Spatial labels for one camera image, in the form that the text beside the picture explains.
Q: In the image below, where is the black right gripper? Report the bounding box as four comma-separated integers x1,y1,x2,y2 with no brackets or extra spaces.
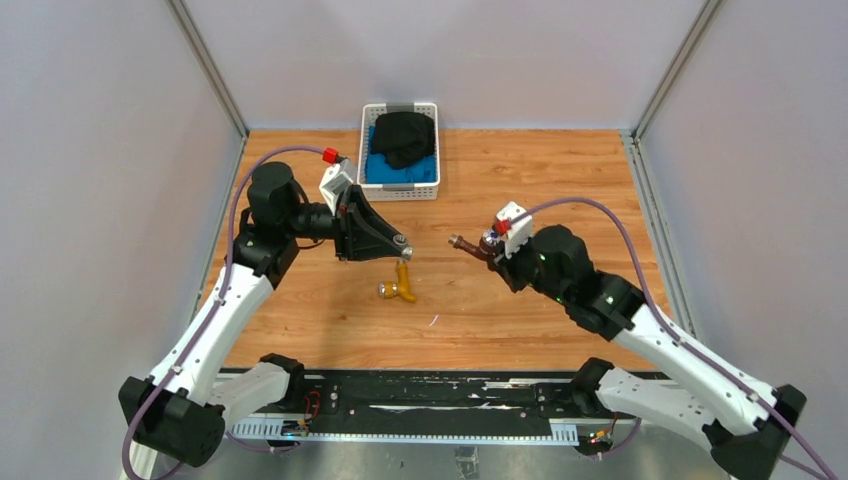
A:
490,229,566,303

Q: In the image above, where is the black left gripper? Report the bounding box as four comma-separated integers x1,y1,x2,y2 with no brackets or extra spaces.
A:
283,185,404,262

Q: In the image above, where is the brown faucet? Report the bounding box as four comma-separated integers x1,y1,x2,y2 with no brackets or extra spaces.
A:
448,229,505,262

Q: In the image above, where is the silver pipe fitting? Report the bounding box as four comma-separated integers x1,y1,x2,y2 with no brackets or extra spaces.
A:
392,234,414,261

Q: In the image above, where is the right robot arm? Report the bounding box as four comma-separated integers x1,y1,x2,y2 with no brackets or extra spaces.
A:
479,225,806,479

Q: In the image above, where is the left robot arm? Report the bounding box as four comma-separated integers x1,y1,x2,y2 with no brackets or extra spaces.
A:
119,159,413,467

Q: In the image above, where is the white plastic basket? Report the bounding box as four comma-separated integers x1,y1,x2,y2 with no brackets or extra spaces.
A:
357,102,441,202

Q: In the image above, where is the yellow brass faucet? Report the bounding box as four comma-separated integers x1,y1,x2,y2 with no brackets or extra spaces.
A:
377,259,418,303

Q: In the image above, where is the blue cloth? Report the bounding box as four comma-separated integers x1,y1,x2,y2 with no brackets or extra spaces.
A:
364,152,437,184

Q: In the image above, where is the black cloth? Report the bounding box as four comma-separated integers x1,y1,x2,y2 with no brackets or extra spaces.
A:
370,111,436,169

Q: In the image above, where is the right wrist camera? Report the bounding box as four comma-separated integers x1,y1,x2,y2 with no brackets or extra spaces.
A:
492,201,533,258

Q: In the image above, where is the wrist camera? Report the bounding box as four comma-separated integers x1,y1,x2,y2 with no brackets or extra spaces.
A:
492,201,533,258
319,159,357,214

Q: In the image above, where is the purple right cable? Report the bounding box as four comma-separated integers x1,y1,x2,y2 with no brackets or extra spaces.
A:
496,196,839,480

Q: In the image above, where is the purple cable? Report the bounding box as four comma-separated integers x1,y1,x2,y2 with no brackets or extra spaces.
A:
496,196,839,480
121,145,340,480

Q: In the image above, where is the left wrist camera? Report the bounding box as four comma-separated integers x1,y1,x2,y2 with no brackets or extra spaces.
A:
319,159,357,214

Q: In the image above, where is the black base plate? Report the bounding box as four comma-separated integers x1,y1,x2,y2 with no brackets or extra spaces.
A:
241,369,639,440

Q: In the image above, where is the aluminium frame rail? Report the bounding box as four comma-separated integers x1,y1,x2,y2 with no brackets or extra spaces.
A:
142,370,747,445

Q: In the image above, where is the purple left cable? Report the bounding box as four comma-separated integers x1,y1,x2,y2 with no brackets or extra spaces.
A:
121,145,340,480

